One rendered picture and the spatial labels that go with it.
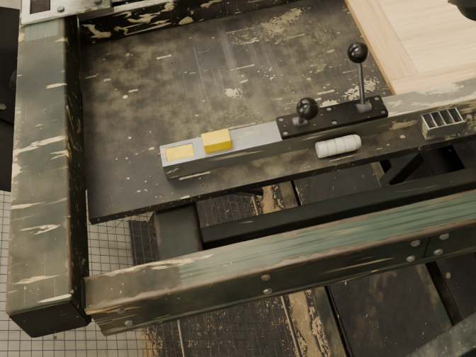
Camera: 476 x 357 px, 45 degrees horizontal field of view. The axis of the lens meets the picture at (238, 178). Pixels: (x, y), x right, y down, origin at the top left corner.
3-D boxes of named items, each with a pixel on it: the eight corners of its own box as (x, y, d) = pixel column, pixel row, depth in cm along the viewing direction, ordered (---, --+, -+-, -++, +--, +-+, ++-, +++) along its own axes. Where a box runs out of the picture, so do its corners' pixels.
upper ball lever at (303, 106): (311, 131, 105) (323, 114, 91) (291, 135, 104) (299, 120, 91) (306, 111, 105) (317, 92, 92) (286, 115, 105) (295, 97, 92)
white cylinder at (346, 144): (319, 161, 104) (360, 152, 105) (319, 151, 102) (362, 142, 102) (314, 149, 106) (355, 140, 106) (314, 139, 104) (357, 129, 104)
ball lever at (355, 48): (377, 115, 103) (371, 41, 97) (357, 119, 103) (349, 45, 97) (370, 108, 106) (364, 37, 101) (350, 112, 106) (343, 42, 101)
